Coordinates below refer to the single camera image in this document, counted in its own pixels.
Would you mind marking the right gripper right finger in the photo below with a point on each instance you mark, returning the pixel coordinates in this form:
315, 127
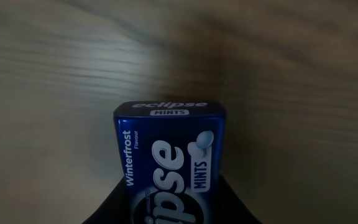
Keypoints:
235, 205

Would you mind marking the blue candy pack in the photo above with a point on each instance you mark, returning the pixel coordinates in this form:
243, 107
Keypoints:
169, 155

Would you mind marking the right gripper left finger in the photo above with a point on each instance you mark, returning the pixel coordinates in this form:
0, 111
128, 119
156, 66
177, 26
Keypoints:
113, 208

